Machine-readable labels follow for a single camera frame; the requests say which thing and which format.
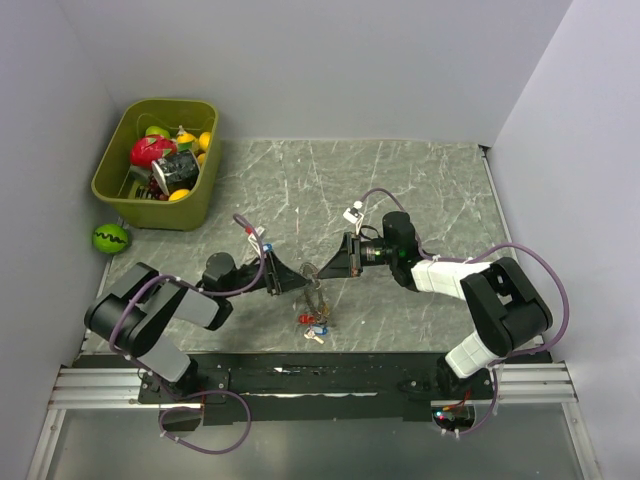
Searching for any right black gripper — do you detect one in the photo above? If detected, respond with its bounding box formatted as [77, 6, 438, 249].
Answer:
[319, 232, 398, 278]

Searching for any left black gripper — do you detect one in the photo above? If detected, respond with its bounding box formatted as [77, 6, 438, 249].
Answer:
[223, 249, 313, 298]

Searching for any red key tag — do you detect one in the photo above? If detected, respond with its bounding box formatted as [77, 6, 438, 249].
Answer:
[298, 314, 316, 325]

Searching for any blue tag key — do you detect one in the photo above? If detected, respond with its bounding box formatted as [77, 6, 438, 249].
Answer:
[303, 325, 328, 345]

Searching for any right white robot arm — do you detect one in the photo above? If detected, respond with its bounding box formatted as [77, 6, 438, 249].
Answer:
[318, 211, 553, 399]

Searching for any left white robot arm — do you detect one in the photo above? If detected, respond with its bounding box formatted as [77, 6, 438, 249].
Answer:
[84, 251, 311, 402]

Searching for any black cup in bin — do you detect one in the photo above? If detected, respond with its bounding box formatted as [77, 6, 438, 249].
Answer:
[151, 150, 200, 192]

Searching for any yellow lemon toy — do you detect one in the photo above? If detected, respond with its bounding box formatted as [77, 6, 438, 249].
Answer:
[198, 132, 212, 152]

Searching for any green watermelon ball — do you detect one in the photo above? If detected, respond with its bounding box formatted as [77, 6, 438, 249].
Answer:
[92, 224, 130, 254]

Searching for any olive green plastic bin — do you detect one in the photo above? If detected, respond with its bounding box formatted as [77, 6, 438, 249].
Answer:
[91, 98, 221, 231]

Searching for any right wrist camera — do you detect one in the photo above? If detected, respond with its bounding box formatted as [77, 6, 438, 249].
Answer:
[343, 200, 364, 236]

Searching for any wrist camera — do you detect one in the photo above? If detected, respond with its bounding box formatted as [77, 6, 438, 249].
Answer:
[343, 200, 364, 236]
[244, 226, 266, 256]

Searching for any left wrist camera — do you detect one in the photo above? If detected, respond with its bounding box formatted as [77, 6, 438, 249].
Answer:
[244, 226, 266, 256]

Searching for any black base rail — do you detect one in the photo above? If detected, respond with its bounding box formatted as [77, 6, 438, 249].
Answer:
[138, 352, 494, 426]

